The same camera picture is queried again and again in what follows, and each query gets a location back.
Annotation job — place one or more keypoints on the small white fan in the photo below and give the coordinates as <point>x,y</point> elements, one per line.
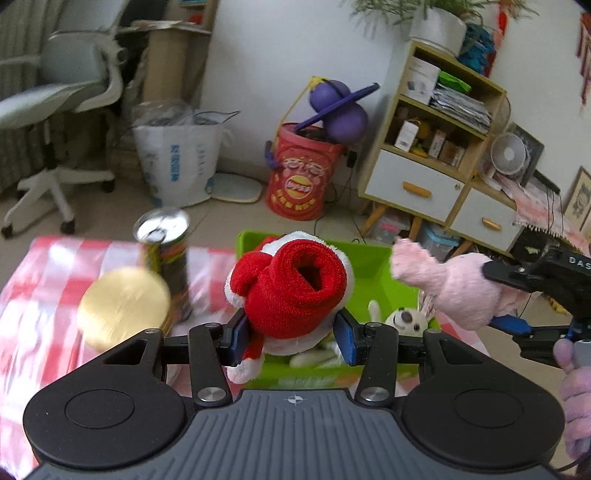
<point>508,154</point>

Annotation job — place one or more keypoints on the green potted plant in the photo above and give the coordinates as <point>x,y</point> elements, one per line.
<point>383,9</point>

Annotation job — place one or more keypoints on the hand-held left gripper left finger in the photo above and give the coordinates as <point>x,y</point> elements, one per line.
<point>240,340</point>

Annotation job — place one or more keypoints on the pink patterned cloth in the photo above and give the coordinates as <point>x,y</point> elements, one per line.
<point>535,203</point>

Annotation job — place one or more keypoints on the pink plush toy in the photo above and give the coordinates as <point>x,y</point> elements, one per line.
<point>461,288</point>

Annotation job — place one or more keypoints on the pale blue bathroom scale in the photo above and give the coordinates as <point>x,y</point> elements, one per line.
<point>235,187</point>

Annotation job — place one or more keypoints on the jar with gold lid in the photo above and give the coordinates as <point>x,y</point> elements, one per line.
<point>122,307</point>

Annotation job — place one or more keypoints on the blue knitted item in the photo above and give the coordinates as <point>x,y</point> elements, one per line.
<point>478,46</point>

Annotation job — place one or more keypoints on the green flat packet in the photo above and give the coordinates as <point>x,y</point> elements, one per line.
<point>455,81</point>

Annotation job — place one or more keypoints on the clear storage box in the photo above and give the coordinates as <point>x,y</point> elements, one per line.
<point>390,226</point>
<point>436,242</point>

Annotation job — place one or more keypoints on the green plastic bin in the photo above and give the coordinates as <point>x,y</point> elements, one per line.
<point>374,272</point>

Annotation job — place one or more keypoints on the dark picture frame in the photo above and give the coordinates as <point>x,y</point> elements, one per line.
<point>535,147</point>

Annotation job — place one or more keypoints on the purple hopper ball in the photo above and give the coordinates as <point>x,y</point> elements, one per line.
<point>341,115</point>

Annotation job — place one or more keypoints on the white woven bag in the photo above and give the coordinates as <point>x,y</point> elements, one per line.
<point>180,157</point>

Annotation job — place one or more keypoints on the red wall hanging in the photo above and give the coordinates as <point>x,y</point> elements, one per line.
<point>585,60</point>

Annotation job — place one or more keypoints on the wooden picture frame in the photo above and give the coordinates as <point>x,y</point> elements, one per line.
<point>579,198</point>

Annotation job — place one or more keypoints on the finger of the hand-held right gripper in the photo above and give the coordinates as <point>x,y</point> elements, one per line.
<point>510,276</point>
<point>515,324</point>

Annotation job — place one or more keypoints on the grey striped curtain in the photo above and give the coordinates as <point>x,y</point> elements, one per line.
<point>18,27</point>

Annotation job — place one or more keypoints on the red checkered tablecloth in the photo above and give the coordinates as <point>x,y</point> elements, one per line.
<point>41,295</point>

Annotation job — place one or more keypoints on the red and white santa plush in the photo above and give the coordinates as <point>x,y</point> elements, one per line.
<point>286,300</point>

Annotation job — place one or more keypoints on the white box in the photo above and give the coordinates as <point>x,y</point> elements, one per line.
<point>420,78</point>

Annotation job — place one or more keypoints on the grey office chair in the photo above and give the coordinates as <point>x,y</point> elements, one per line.
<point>69,78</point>

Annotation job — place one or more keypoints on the stack of papers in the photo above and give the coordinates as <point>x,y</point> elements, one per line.
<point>461,108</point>

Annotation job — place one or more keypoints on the white bunny plush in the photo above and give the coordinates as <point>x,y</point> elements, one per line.
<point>406,321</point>

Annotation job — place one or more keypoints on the person's right hand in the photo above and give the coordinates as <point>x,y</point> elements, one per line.
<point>579,401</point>

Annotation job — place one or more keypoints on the red snack bucket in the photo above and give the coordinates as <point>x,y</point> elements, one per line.
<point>300,175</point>

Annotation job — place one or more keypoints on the tall metal-top can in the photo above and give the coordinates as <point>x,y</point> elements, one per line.
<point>173,258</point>

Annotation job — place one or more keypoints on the wooden shelf cabinet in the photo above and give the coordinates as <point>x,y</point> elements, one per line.
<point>415,184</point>

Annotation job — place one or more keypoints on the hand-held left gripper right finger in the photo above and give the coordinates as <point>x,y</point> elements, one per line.
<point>344,340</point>

